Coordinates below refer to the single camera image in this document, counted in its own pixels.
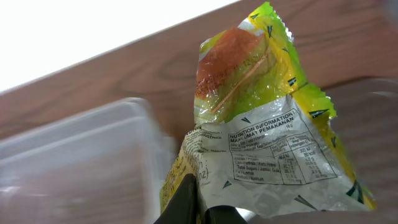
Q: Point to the clear plastic bin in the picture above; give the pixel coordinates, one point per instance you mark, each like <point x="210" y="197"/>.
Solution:
<point x="106" y="165"/>

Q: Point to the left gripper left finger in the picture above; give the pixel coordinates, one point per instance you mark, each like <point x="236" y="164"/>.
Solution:
<point x="183" y="206"/>

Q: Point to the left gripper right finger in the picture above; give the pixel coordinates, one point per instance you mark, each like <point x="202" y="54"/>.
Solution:
<point x="223" y="214"/>

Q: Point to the green orange snack wrapper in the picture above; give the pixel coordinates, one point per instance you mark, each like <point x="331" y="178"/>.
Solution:
<point x="262" y="139"/>

